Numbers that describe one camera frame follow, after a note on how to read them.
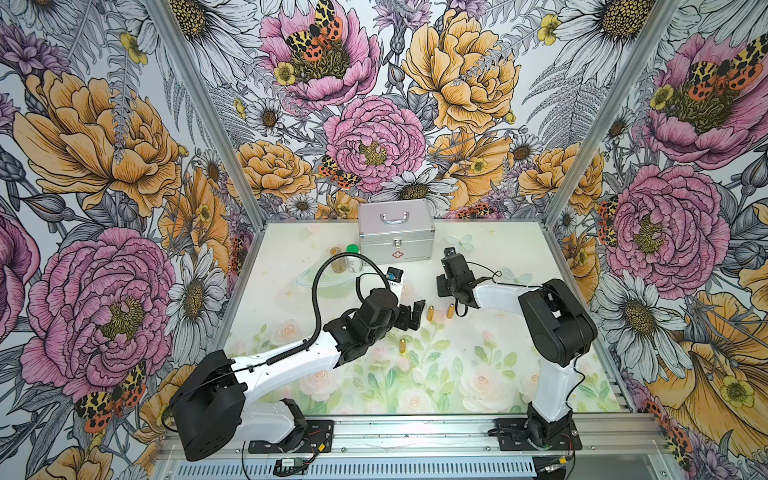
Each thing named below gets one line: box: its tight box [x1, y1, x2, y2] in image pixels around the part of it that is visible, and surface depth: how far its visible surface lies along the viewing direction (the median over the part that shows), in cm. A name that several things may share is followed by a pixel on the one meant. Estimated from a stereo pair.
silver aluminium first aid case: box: [358, 198, 436, 264], surface depth 104 cm
